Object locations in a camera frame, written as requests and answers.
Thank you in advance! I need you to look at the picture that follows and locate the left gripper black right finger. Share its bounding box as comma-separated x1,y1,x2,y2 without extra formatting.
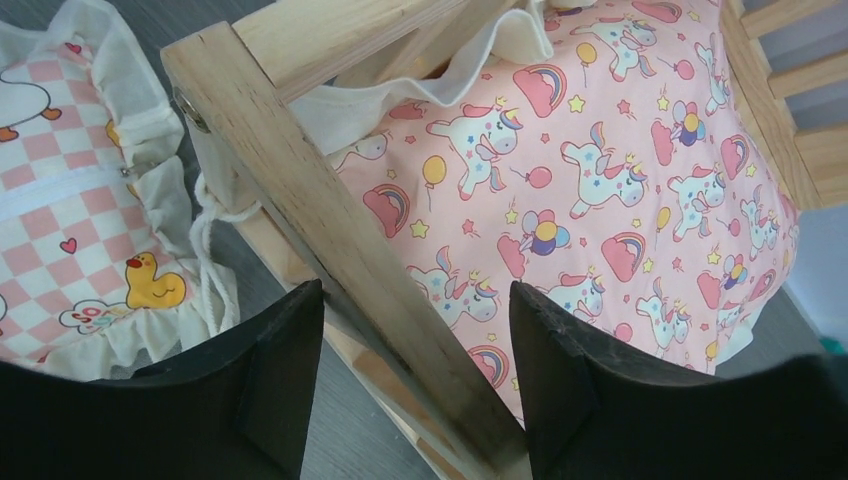
509,282,847,479

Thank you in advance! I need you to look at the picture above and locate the pink printed cushion with ties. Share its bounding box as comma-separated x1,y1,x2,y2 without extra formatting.
291,1,799,415

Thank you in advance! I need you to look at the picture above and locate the small checkered ruffled pillow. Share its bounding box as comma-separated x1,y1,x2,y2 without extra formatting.
1,1,240,381

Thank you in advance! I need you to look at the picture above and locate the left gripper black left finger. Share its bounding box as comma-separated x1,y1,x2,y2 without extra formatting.
1,281,324,479

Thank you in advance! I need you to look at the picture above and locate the wooden slatted pet bed frame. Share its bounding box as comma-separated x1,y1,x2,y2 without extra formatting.
161,1,847,479

